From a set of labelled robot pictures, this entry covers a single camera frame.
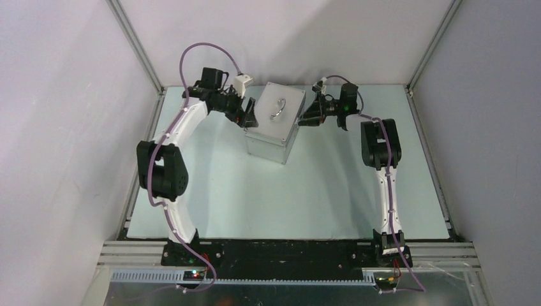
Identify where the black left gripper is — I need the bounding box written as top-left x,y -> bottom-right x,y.
212,85 -> 258,128

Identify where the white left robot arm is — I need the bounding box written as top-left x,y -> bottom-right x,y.
136,68 -> 258,266

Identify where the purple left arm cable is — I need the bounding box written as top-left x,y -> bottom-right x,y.
144,42 -> 242,294

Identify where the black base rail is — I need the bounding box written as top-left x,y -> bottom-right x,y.
161,237 -> 413,281

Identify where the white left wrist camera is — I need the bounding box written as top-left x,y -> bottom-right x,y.
232,74 -> 254,98

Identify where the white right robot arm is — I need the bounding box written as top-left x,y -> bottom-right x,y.
298,78 -> 405,266

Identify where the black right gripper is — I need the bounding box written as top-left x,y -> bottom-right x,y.
297,91 -> 343,127

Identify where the silver metal case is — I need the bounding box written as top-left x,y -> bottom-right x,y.
245,82 -> 306,164

